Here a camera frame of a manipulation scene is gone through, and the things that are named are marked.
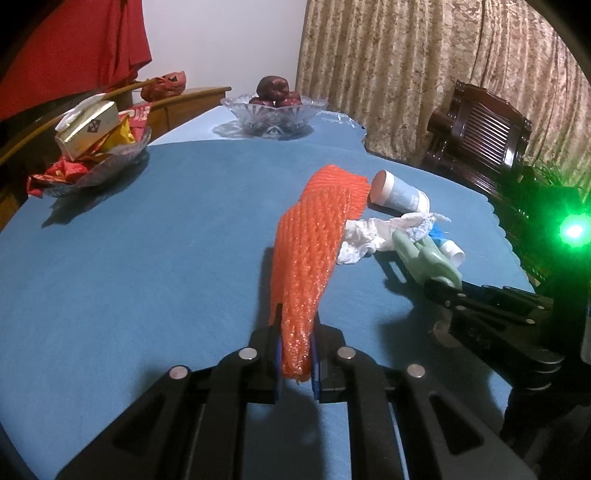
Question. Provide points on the orange foam fruit net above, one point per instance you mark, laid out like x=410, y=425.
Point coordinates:
x=304, y=254

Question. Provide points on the white blue paper cup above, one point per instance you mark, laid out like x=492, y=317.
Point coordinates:
x=401, y=194

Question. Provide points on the gold white carton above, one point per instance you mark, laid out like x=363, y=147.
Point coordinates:
x=87, y=127

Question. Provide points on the white crumpled paper napkin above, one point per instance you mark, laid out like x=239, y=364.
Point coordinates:
x=369, y=235

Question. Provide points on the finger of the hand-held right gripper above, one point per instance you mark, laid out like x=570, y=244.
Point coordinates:
x=485, y=293
x=489, y=314

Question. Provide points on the dark wooden armchair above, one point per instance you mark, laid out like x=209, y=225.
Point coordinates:
x=475, y=134

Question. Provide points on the beige patterned curtain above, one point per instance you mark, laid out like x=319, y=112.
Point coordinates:
x=415, y=69

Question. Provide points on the light blue tablecloth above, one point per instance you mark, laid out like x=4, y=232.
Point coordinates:
x=332, y=124

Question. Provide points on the wooden cabinet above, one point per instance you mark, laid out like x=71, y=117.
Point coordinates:
x=194, y=99

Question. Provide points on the small white blue tube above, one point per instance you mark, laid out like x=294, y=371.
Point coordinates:
x=450, y=253

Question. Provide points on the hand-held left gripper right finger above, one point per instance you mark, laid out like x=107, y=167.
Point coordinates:
x=315, y=369

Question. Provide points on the pile of red snack packets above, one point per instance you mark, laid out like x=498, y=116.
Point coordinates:
x=60, y=170

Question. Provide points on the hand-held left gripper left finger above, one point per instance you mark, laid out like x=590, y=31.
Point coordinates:
x=279, y=369

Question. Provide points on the pile of dark red apples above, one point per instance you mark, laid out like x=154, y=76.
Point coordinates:
x=272, y=87

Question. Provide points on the red gift bag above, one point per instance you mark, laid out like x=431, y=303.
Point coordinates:
x=161, y=85

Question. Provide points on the glass fruit bowl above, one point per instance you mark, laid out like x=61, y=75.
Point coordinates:
x=272, y=119

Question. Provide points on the red cloth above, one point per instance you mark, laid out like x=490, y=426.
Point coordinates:
x=83, y=46

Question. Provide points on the green foam fruit net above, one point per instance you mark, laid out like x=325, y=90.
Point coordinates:
x=429, y=265

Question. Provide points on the glass snack dish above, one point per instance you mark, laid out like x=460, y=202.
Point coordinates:
x=115, y=161

